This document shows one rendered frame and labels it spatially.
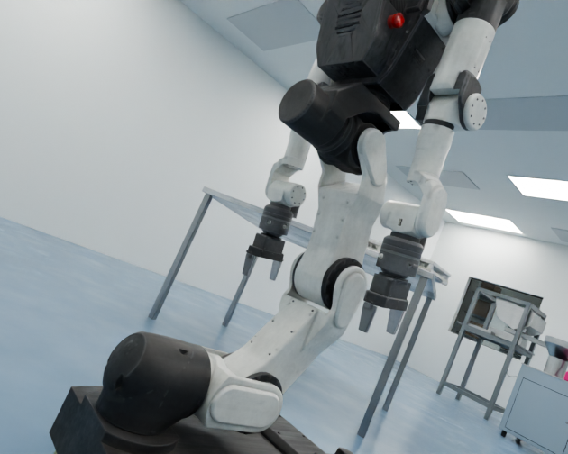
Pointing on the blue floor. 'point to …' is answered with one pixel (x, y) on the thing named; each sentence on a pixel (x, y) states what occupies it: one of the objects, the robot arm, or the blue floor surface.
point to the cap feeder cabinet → (546, 413)
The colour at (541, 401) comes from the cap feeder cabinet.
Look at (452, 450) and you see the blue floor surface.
